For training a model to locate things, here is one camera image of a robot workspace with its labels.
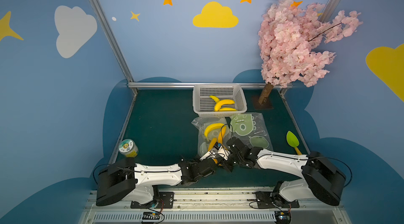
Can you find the yellow banana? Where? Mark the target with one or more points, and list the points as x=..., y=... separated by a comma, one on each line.
x=216, y=99

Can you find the green toy shovel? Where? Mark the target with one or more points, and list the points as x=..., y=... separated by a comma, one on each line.
x=293, y=142

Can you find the yellow banana bag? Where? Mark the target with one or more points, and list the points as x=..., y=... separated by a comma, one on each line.
x=212, y=127
x=223, y=102
x=227, y=109

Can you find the orange banana bag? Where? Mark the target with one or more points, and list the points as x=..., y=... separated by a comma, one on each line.
x=222, y=135
x=213, y=145

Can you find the green printed zip bag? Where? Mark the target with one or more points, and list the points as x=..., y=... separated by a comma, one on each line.
x=251, y=129

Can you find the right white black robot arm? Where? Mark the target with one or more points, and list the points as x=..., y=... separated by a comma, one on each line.
x=318, y=177

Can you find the clear zip bag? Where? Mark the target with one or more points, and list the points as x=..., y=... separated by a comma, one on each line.
x=201, y=123

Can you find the aluminium front rail frame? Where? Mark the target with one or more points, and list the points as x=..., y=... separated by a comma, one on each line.
x=213, y=206

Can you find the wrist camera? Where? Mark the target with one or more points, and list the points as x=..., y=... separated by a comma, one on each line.
x=223, y=153
x=212, y=154

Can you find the white perforated plastic basket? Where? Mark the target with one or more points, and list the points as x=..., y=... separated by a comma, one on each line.
x=203, y=105

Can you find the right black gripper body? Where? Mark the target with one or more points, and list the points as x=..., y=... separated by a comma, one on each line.
x=232, y=148

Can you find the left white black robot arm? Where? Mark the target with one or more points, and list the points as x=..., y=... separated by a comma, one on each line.
x=135, y=182

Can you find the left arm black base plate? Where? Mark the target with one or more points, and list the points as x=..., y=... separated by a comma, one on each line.
x=157, y=200

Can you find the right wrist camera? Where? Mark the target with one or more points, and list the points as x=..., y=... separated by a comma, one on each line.
x=223, y=153

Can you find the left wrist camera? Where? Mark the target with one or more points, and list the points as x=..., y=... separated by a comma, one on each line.
x=212, y=154

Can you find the small round labelled jar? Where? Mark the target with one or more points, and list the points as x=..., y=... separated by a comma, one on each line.
x=128, y=148

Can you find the pink blossom artificial tree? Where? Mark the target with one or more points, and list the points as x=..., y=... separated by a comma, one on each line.
x=289, y=35

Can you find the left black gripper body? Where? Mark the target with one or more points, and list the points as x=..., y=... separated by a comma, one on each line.
x=211, y=161

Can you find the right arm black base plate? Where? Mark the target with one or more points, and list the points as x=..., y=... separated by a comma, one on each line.
x=269, y=200

